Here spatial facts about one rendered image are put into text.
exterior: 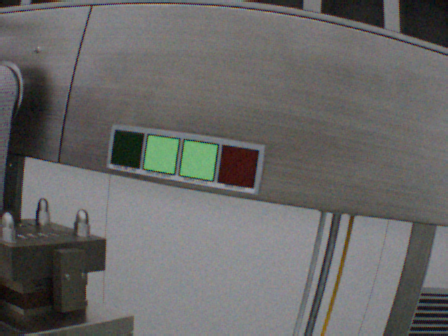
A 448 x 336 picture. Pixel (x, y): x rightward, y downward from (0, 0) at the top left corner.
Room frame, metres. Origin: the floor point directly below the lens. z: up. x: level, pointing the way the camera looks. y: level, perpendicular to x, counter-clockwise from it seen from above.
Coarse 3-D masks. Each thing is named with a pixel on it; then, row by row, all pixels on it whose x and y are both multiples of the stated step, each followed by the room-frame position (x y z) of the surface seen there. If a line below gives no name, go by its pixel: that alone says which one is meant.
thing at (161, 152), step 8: (152, 136) 1.63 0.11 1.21; (152, 144) 1.63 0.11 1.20; (160, 144) 1.63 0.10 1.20; (168, 144) 1.62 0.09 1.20; (176, 144) 1.62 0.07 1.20; (152, 152) 1.63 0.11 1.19; (160, 152) 1.63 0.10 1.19; (168, 152) 1.62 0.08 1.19; (152, 160) 1.63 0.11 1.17; (160, 160) 1.63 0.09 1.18; (168, 160) 1.62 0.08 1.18; (144, 168) 1.64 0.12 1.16; (152, 168) 1.63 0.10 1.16; (160, 168) 1.63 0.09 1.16; (168, 168) 1.62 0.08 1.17
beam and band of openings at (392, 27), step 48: (0, 0) 1.87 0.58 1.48; (48, 0) 1.83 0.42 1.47; (96, 0) 1.70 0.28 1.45; (144, 0) 1.67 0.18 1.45; (192, 0) 1.64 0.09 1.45; (240, 0) 1.65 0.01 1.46; (288, 0) 1.66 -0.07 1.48; (336, 0) 1.63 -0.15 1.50; (384, 0) 1.53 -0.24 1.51; (432, 0) 1.57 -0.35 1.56; (432, 48) 1.50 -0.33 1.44
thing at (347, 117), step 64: (64, 64) 1.71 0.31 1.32; (128, 64) 1.66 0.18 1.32; (192, 64) 1.63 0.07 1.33; (256, 64) 1.60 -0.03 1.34; (320, 64) 1.56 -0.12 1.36; (384, 64) 1.53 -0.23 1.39; (64, 128) 1.70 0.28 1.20; (192, 128) 1.62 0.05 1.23; (256, 128) 1.59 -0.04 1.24; (320, 128) 1.56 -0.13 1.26; (384, 128) 1.53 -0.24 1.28; (320, 192) 1.56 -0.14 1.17; (384, 192) 1.52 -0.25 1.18
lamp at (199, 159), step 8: (192, 144) 1.61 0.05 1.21; (200, 144) 1.61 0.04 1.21; (208, 144) 1.61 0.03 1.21; (184, 152) 1.62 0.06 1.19; (192, 152) 1.61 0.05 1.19; (200, 152) 1.61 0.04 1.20; (208, 152) 1.60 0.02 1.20; (216, 152) 1.60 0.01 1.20; (184, 160) 1.62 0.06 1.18; (192, 160) 1.61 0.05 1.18; (200, 160) 1.61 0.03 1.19; (208, 160) 1.60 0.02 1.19; (184, 168) 1.62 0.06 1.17; (192, 168) 1.61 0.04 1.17; (200, 168) 1.61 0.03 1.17; (208, 168) 1.60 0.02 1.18; (192, 176) 1.61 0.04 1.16; (200, 176) 1.61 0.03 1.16; (208, 176) 1.60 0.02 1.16
